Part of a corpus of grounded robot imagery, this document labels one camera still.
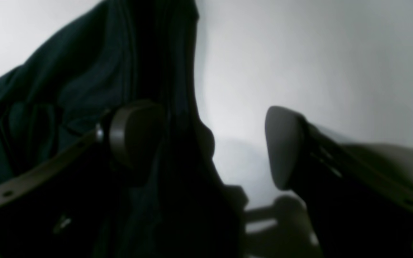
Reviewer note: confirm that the black T-shirt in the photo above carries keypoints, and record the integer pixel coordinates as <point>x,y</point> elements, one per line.
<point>119,52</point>

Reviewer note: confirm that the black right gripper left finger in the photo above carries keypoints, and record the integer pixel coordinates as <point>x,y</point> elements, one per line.
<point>130,134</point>

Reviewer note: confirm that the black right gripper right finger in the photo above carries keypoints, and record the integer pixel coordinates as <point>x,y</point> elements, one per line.
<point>358,198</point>

